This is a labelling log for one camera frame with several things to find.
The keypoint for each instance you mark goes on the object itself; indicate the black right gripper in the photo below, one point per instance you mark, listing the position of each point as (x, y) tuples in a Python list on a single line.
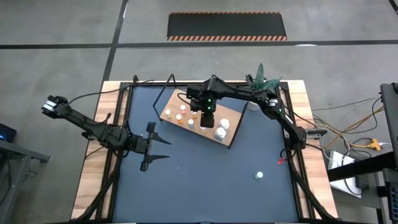
[(207, 122)]

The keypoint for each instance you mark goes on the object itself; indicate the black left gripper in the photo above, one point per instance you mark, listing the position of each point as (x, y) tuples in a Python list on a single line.
[(141, 145)]

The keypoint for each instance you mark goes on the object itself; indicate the pink pill bottle white cap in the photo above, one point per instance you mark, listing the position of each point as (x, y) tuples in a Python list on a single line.
[(183, 107)]

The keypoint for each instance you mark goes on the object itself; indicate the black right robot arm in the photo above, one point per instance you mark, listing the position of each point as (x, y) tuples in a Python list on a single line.
[(280, 115)]

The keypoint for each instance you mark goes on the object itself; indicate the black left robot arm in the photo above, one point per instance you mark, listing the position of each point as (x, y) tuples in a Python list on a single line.
[(81, 119)]

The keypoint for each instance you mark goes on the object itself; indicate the snake plant white pot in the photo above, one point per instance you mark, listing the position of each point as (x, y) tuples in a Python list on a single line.
[(261, 82)]

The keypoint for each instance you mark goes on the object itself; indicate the black hazard striped floor mat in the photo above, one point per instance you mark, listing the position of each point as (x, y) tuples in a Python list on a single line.
[(227, 26)]

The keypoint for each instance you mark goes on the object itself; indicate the white box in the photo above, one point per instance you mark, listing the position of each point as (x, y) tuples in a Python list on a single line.
[(339, 160)]

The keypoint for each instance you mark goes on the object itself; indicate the grey metal cart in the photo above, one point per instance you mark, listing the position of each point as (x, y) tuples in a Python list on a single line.
[(18, 152)]

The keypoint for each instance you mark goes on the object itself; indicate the dark device blue light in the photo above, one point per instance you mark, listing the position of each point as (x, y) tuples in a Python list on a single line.
[(7, 132)]

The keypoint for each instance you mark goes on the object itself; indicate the black desk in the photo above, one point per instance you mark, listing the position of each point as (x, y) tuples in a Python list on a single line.
[(360, 166)]

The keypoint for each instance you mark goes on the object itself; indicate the yellow power splitter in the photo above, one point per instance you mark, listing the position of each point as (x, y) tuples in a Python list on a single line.
[(374, 144)]

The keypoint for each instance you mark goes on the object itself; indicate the dark grey monitor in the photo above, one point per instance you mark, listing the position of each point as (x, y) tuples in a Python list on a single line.
[(391, 118)]

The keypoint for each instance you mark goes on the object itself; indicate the wooden shelf black metal frame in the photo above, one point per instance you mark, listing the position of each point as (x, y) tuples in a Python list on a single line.
[(172, 104)]

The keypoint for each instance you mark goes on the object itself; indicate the black aluminium table frame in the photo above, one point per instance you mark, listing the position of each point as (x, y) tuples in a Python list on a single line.
[(186, 84)]

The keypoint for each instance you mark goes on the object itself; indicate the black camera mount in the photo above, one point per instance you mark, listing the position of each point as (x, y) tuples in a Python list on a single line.
[(317, 132)]

